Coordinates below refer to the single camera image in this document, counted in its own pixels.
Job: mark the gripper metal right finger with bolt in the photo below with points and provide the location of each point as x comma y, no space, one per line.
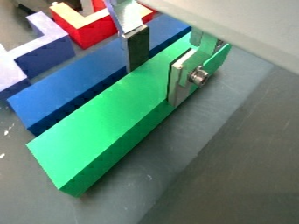
187,73

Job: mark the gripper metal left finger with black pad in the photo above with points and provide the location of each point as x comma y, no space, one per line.
133,32

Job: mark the long green bar block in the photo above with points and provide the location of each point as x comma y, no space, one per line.
82,145

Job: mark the red zigzag block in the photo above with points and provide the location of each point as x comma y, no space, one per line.
90,29

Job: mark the long blue bar block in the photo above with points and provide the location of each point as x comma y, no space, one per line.
53,97

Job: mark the purple zigzag block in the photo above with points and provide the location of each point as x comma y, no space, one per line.
32,58

